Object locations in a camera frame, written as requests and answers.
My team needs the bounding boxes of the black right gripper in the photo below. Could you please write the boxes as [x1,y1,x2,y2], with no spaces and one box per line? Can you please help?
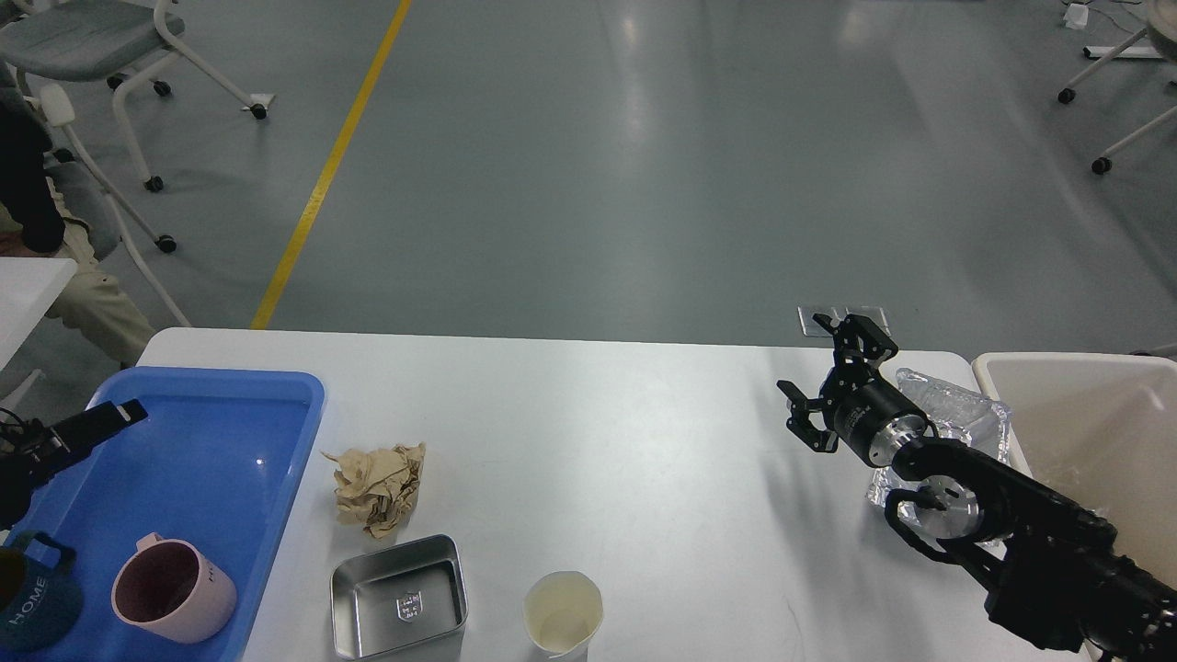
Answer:
[776,313,930,468]

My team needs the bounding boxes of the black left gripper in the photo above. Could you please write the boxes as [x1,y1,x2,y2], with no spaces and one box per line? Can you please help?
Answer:
[1,399,148,531]

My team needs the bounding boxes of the pink ribbed mug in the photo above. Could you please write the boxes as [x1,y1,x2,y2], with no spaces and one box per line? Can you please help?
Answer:
[109,532,238,646]

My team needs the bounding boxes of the rectangular metal tin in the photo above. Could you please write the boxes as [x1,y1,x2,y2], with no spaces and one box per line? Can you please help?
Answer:
[330,535,468,661]

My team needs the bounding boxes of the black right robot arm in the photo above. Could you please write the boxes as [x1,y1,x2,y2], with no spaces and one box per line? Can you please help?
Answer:
[777,313,1176,661]

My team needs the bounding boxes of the left metal floor plate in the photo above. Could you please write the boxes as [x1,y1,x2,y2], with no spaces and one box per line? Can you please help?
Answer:
[797,304,845,337]

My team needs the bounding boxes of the metal floor plate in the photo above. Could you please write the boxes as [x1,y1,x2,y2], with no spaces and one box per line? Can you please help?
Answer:
[846,305,891,335]
[797,304,845,337]

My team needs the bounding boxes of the right metal floor plate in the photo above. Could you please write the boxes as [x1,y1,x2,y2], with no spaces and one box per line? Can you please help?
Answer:
[846,305,891,335]

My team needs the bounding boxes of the blue plastic tray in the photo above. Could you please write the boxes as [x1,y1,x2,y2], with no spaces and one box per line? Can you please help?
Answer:
[4,366,326,661]

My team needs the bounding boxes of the white side table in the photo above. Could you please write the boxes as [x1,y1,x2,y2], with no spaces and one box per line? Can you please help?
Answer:
[1,257,77,366]

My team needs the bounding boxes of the dark blue home mug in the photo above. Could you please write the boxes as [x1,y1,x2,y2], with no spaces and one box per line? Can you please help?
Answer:
[1,531,84,654]

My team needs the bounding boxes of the crumpled aluminium foil tray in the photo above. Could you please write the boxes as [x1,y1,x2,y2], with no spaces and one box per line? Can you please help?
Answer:
[865,368,1011,538]

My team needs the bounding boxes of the seated person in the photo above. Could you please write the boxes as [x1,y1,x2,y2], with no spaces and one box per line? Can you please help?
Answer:
[1,99,155,368]

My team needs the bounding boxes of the beige plastic bin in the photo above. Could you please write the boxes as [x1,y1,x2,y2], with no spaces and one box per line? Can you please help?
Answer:
[975,352,1176,584]

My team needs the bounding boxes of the crumpled brown paper ball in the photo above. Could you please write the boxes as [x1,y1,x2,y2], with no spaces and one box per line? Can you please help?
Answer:
[321,444,428,541]

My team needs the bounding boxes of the cream paper cup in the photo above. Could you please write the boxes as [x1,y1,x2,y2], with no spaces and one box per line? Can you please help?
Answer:
[523,570,604,661]

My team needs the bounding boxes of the grey office chair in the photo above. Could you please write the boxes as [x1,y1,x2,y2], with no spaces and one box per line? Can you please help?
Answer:
[1,1,274,327]

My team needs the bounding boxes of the white floor power adapter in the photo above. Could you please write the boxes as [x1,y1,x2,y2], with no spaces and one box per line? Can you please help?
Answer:
[1062,4,1090,29]

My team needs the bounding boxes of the white chair base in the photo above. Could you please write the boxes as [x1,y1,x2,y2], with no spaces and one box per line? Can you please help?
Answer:
[1057,0,1177,176]

